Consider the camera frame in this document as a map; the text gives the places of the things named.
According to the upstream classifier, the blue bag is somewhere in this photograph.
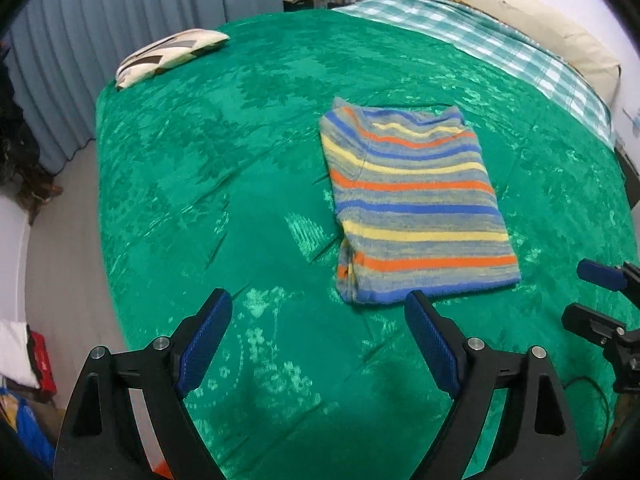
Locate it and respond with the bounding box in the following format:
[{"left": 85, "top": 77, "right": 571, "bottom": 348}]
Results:
[{"left": 0, "top": 389, "right": 56, "bottom": 470}]

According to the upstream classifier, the green plush blanket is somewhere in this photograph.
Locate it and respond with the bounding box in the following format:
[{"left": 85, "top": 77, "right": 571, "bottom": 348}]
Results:
[{"left": 95, "top": 9, "right": 640, "bottom": 480}]

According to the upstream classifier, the patterned cream pillow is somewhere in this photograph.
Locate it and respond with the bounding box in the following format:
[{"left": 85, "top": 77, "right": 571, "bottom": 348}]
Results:
[{"left": 115, "top": 28, "right": 231, "bottom": 91}]

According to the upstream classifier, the white cloth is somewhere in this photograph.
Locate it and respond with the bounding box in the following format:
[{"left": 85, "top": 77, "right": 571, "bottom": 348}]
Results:
[{"left": 0, "top": 320, "right": 41, "bottom": 390}]

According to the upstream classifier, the green checkered bed sheet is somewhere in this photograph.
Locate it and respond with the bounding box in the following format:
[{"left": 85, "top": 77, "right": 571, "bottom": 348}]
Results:
[{"left": 332, "top": 0, "right": 616, "bottom": 148}]

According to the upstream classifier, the dark bed frame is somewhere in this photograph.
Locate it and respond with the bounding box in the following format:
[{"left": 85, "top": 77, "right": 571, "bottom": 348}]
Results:
[{"left": 614, "top": 132, "right": 640, "bottom": 211}]

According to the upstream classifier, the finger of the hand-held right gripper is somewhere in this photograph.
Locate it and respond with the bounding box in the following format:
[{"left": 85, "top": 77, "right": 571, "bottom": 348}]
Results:
[
  {"left": 576, "top": 258, "right": 640, "bottom": 307},
  {"left": 561, "top": 302, "right": 640, "bottom": 353}
]

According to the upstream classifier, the black cable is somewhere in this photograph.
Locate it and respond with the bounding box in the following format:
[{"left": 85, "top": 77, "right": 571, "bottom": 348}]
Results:
[{"left": 562, "top": 376, "right": 612, "bottom": 441}]

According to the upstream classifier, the dark clothes heap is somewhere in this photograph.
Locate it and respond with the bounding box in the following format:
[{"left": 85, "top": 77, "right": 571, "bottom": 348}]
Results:
[{"left": 0, "top": 45, "right": 63, "bottom": 221}]

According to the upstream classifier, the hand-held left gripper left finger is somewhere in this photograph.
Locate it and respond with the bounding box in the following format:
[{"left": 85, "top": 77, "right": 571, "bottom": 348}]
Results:
[{"left": 52, "top": 287, "right": 234, "bottom": 480}]

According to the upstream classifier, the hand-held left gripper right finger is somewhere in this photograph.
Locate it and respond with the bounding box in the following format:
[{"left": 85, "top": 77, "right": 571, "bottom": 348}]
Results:
[{"left": 404, "top": 290, "right": 583, "bottom": 480}]

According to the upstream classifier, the red box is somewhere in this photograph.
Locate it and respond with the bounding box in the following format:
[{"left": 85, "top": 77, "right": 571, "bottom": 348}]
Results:
[{"left": 27, "top": 330, "right": 57, "bottom": 393}]

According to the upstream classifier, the blue grey curtain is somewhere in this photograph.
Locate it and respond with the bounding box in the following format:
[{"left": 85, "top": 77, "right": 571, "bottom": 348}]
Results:
[{"left": 7, "top": 0, "right": 286, "bottom": 176}]

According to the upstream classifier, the striped knit sweater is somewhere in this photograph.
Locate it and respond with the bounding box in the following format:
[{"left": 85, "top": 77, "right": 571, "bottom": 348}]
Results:
[{"left": 319, "top": 97, "right": 522, "bottom": 306}]

